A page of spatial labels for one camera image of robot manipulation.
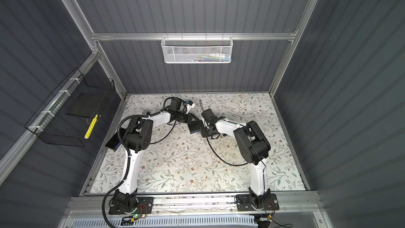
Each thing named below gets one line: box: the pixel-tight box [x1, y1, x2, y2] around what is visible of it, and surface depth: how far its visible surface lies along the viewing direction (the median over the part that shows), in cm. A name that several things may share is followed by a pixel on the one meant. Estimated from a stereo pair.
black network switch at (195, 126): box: [187, 119, 205, 135], surface depth 101 cm
